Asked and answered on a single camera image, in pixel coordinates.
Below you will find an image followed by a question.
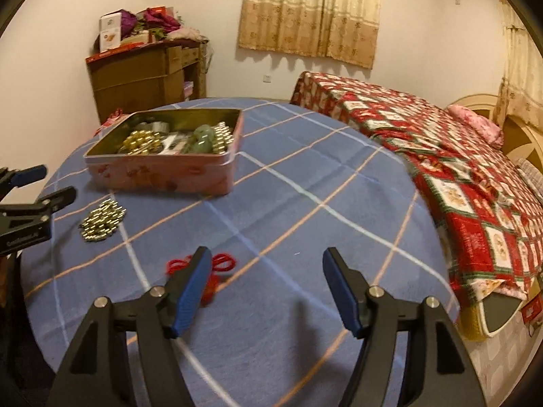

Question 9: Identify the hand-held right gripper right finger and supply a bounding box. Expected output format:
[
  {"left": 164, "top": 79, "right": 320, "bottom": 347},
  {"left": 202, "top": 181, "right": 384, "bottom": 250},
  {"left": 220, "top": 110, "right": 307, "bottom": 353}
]
[{"left": 322, "top": 247, "right": 486, "bottom": 407}]

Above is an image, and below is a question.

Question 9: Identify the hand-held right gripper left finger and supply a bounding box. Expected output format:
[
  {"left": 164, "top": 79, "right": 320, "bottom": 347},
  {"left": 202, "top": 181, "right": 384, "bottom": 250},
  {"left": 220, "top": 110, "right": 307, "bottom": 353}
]
[{"left": 44, "top": 246, "right": 213, "bottom": 407}]

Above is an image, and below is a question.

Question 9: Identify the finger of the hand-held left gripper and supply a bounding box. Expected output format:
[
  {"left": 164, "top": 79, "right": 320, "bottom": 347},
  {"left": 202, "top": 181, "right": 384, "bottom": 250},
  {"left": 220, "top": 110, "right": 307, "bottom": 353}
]
[
  {"left": 0, "top": 164, "right": 47, "bottom": 199},
  {"left": 0, "top": 187, "right": 78, "bottom": 223}
]

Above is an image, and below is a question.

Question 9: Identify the red cord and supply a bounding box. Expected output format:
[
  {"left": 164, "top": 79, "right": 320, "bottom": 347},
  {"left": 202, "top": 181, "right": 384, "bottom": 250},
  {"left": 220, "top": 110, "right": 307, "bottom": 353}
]
[{"left": 166, "top": 253, "right": 235, "bottom": 307}]

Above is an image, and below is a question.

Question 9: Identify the gold metal bead chain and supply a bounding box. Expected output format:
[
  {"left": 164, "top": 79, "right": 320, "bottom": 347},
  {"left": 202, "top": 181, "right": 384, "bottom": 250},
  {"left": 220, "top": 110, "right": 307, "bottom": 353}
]
[
  {"left": 119, "top": 129, "right": 164, "bottom": 156},
  {"left": 79, "top": 198, "right": 129, "bottom": 243},
  {"left": 210, "top": 121, "right": 235, "bottom": 154}
]

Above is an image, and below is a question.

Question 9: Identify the pink metal tin box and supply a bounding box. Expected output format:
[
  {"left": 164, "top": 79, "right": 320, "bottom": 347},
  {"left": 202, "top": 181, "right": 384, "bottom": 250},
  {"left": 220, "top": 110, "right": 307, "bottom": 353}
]
[{"left": 83, "top": 108, "right": 243, "bottom": 197}]

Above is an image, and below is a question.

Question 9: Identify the pale green stone bracelet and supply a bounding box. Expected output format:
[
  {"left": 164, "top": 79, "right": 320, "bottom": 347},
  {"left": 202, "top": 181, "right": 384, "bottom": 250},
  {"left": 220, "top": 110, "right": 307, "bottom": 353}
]
[{"left": 182, "top": 124, "right": 213, "bottom": 154}]

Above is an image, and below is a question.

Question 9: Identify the pile of colourful clothes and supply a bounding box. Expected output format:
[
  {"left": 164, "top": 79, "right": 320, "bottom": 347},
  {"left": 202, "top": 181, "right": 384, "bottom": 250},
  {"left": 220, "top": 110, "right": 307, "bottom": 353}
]
[{"left": 94, "top": 108, "right": 128, "bottom": 136}]

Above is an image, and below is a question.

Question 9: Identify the blue checked tablecloth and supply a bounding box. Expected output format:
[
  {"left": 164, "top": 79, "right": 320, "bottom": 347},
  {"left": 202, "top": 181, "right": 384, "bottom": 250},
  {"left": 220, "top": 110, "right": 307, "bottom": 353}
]
[{"left": 20, "top": 97, "right": 461, "bottom": 407}]

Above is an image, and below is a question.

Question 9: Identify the printed paper leaflet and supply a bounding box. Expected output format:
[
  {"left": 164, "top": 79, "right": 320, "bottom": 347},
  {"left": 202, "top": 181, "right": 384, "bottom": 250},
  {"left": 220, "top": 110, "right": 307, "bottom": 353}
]
[{"left": 163, "top": 133, "right": 188, "bottom": 154}]

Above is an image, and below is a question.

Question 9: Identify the brown wooden cabinet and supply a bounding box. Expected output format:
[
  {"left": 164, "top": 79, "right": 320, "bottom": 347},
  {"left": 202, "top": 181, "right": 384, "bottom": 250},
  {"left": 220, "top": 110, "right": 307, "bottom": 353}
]
[{"left": 86, "top": 38, "right": 209, "bottom": 124}]

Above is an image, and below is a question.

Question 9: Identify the flat red box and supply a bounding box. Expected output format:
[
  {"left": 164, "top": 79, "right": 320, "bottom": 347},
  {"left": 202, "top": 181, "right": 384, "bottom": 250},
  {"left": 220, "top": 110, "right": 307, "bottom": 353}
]
[{"left": 86, "top": 46, "right": 129, "bottom": 65}]

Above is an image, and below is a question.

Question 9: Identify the bed with red patterned cover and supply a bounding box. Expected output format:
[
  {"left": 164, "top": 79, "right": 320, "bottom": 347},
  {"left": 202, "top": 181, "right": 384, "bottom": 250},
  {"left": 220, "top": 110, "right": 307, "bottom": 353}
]
[{"left": 289, "top": 71, "right": 543, "bottom": 307}]

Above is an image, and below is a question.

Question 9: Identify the white printed box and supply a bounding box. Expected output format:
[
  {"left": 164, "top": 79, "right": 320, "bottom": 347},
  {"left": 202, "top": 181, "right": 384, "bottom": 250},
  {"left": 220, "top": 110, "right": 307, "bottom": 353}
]
[{"left": 99, "top": 14, "right": 123, "bottom": 52}]

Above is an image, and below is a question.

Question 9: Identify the purple cloth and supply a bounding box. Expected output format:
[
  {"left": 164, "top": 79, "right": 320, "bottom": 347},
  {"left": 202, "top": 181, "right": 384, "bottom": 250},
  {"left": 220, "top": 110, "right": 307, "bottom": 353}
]
[{"left": 120, "top": 9, "right": 138, "bottom": 37}]

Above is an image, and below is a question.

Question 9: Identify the magenta cloth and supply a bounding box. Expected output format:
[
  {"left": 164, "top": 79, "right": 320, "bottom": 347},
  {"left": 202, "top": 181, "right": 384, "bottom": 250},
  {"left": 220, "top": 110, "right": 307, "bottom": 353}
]
[{"left": 142, "top": 8, "right": 181, "bottom": 32}]

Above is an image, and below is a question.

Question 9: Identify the light pink cloth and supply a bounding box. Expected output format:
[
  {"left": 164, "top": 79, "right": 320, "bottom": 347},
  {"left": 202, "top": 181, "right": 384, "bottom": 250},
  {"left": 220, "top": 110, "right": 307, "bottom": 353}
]
[{"left": 174, "top": 25, "right": 204, "bottom": 43}]

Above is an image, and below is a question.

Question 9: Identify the pink pillow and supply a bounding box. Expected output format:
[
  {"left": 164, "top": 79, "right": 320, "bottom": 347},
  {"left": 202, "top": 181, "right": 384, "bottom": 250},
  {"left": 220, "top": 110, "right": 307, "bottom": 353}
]
[{"left": 447, "top": 104, "right": 505, "bottom": 146}]

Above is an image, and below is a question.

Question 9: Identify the striped cushion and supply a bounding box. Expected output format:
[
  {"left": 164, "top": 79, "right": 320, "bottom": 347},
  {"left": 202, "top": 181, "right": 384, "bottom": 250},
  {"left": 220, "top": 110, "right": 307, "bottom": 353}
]
[{"left": 515, "top": 159, "right": 543, "bottom": 201}]

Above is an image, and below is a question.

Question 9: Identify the cream wooden headboard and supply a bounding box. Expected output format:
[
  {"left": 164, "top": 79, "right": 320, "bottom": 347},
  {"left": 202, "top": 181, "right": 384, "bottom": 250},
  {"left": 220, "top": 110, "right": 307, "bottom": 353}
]
[{"left": 450, "top": 93, "right": 543, "bottom": 167}]

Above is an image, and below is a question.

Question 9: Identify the beige patterned curtain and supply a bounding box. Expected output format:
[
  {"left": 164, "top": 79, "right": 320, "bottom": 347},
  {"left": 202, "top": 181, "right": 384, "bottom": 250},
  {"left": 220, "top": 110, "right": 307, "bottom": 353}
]
[
  {"left": 322, "top": 0, "right": 383, "bottom": 70},
  {"left": 238, "top": 0, "right": 329, "bottom": 58},
  {"left": 497, "top": 0, "right": 543, "bottom": 133}
]

